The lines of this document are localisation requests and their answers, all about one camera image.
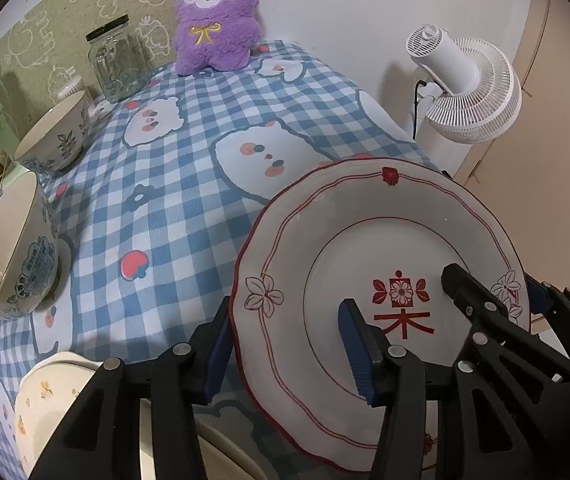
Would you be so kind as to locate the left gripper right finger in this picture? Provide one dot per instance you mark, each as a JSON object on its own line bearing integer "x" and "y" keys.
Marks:
{"x": 391, "y": 377}

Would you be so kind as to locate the white standing fan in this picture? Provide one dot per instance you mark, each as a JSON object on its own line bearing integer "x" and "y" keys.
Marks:
{"x": 466, "y": 93}

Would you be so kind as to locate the ceramic bowl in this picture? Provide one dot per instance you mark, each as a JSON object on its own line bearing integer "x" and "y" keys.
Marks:
{"x": 28, "y": 247}
{"x": 54, "y": 142}

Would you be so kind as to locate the small red white plate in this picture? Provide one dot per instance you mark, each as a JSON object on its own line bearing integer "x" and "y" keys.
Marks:
{"x": 379, "y": 231}

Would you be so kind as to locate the beige door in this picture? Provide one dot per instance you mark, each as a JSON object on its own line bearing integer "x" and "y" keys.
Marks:
{"x": 524, "y": 175}

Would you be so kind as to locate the large scalloped yellow floral plate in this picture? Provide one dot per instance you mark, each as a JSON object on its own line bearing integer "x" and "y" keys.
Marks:
{"x": 47, "y": 392}

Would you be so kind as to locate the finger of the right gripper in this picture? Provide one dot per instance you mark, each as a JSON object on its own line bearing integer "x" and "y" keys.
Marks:
{"x": 489, "y": 316}
{"x": 553, "y": 305}

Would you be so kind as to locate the blue checkered tablecloth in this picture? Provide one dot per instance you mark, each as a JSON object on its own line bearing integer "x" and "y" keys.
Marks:
{"x": 151, "y": 227}

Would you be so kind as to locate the purple plush bunny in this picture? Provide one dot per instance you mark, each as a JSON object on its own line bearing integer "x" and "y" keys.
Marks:
{"x": 219, "y": 34}

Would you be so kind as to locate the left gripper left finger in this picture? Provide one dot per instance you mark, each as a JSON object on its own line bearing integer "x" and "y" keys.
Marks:
{"x": 100, "y": 435}

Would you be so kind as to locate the green cartoon board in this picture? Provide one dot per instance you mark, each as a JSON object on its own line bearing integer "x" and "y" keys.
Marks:
{"x": 43, "y": 42}

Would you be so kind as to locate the glass jar with black lid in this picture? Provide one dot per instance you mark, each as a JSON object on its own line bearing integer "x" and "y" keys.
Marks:
{"x": 118, "y": 60}

